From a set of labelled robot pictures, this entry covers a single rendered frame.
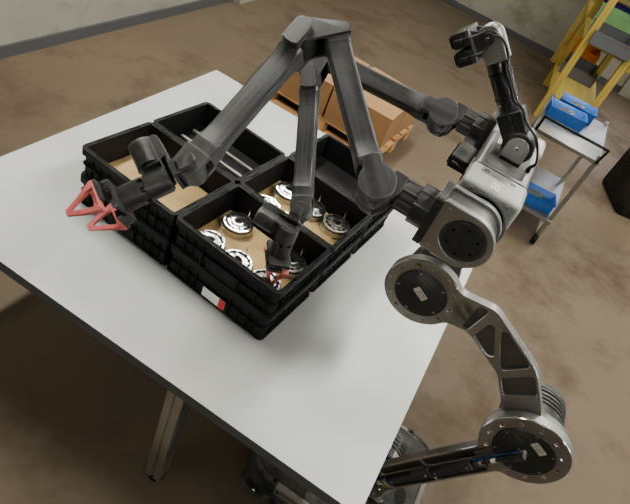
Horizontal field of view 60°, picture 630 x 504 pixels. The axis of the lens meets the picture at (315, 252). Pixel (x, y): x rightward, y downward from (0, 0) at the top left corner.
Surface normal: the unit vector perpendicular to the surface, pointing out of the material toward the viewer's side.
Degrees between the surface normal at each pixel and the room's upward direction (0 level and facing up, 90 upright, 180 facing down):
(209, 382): 0
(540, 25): 90
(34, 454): 0
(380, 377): 0
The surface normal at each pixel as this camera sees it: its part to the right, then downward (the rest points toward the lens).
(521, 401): -0.44, 0.48
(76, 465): 0.32, -0.70
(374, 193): -0.03, -0.25
